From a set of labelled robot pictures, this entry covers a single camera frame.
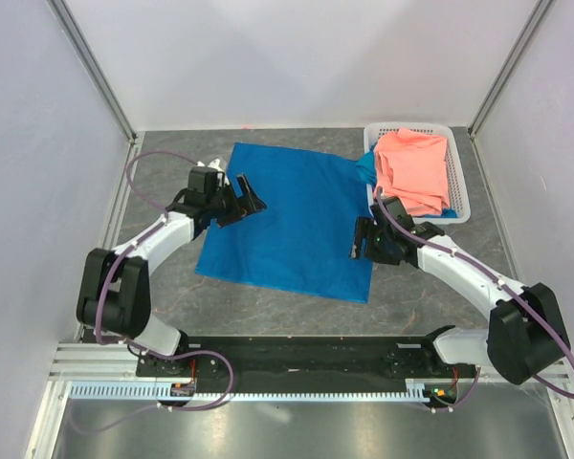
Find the left aluminium frame post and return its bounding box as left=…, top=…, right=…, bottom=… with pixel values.
left=47, top=0, right=137, bottom=143

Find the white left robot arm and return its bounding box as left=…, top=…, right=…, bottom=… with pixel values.
left=76, top=165, right=267, bottom=376

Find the aluminium front rail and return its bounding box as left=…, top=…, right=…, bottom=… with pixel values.
left=54, top=342, right=573, bottom=384

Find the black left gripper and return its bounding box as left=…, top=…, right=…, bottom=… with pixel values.
left=207, top=175, right=265, bottom=229

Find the aluminium frame post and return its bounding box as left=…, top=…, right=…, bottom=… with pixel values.
left=468, top=0, right=555, bottom=140
left=47, top=0, right=137, bottom=143

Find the right aluminium frame post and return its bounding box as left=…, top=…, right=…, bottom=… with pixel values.
left=468, top=0, right=555, bottom=140

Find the white plastic basket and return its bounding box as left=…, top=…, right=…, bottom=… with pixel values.
left=363, top=121, right=471, bottom=226

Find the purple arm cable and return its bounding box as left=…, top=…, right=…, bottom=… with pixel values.
left=69, top=150, right=235, bottom=434
left=372, top=186, right=574, bottom=415

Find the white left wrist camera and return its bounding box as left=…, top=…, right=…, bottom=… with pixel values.
left=196, top=158, right=230, bottom=186

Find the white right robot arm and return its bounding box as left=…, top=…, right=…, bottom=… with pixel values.
left=351, top=198, right=570, bottom=385

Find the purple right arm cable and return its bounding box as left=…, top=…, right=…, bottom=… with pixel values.
left=372, top=186, right=574, bottom=415

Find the salmon pink cloth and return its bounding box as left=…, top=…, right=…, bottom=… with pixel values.
left=373, top=127, right=451, bottom=217

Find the blue satin napkin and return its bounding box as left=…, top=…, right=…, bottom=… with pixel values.
left=195, top=142, right=372, bottom=303

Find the white slotted cable duct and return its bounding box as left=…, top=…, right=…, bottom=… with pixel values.
left=69, top=381, right=430, bottom=404

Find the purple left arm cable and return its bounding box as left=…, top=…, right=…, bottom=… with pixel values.
left=69, top=150, right=235, bottom=434

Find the blue cloth in basket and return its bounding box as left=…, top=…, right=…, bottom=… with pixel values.
left=355, top=150, right=377, bottom=187

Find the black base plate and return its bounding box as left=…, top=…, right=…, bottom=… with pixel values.
left=136, top=336, right=476, bottom=393

